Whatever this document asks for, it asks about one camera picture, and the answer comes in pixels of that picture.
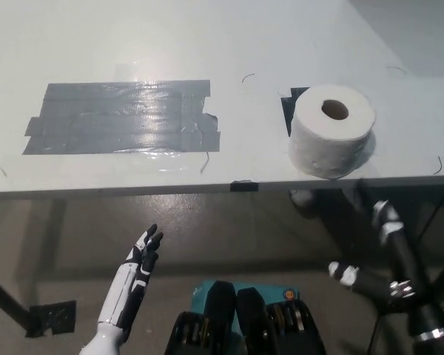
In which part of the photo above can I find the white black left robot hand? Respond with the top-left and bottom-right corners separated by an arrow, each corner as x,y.
77,223 -> 164,355

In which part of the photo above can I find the white shoe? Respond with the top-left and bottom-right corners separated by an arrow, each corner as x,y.
288,188 -> 315,208

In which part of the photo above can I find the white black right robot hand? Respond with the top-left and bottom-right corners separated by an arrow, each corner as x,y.
327,177 -> 444,340

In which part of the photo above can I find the white toilet paper roll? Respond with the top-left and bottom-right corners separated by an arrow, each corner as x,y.
288,84 -> 377,180

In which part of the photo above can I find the black tape square patch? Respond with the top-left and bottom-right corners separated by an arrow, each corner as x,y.
280,87 -> 312,138

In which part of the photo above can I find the black teal robot torso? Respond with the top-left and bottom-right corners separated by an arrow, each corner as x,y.
168,279 -> 326,355

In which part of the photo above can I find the grey duct tape patch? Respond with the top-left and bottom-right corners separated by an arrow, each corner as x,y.
21,78 -> 222,155

